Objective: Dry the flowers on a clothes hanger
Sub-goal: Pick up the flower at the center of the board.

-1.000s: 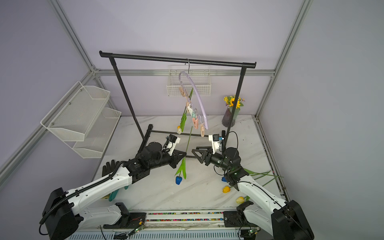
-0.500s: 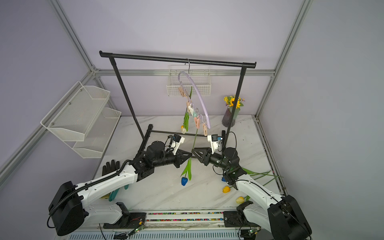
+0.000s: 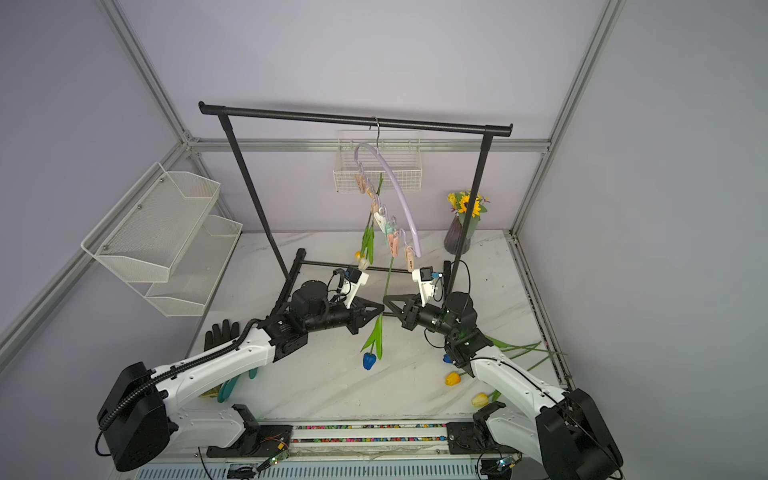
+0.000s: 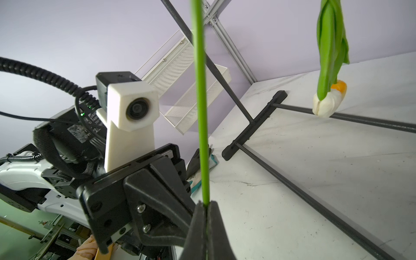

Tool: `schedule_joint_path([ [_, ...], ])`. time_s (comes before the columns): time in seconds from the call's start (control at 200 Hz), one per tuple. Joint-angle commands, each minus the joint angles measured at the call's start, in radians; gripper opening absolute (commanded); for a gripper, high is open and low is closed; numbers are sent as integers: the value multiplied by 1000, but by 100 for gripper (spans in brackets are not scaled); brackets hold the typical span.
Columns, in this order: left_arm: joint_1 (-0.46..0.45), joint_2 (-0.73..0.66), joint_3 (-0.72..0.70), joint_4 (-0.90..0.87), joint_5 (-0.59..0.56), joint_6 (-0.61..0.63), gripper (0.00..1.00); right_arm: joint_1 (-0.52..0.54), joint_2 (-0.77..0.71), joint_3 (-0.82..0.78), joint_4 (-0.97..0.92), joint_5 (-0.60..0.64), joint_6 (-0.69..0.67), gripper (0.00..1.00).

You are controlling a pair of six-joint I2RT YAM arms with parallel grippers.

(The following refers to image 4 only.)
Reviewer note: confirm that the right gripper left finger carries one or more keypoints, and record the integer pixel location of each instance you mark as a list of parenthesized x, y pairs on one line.
[(195, 244)]

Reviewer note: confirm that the yellow tulip group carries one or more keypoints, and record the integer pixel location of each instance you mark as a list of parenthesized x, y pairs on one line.
[(340, 86)]

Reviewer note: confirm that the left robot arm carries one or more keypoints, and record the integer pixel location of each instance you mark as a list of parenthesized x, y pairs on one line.
[(97, 164)]

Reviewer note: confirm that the white tulip group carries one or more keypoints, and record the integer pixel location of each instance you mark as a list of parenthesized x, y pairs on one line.
[(333, 50)]

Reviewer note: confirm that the white mesh two-tier shelf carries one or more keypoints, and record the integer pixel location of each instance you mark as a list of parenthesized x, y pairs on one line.
[(171, 72)]

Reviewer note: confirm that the blue tulip group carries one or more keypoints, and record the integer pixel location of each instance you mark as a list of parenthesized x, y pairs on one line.
[(199, 61)]

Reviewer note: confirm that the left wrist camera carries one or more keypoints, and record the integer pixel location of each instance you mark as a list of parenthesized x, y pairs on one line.
[(129, 108)]

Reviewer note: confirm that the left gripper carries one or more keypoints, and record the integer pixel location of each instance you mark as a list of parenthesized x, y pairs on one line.
[(149, 195)]

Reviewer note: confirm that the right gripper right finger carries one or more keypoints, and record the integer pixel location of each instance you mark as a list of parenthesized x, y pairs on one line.
[(218, 245)]

